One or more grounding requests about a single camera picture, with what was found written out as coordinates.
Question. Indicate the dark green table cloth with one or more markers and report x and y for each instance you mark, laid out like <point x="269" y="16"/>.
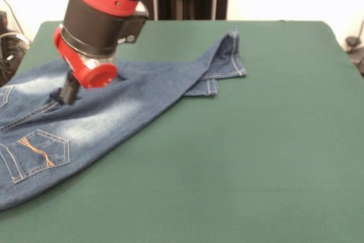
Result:
<point x="256" y="169"/>

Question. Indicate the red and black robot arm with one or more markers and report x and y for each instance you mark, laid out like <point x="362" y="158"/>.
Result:
<point x="105" y="12"/>

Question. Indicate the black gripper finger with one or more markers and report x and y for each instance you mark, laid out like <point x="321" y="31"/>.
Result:
<point x="69" y="89"/>

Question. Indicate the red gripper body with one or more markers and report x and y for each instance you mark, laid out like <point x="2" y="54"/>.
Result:
<point x="91" y="73"/>

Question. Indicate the blue denim jeans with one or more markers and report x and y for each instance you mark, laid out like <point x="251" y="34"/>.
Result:
<point x="113" y="117"/>

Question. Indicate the grey office chair base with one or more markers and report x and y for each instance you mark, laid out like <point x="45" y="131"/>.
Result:
<point x="355" y="52"/>

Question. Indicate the black equipment pile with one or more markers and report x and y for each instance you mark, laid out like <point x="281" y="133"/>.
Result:
<point x="11" y="55"/>

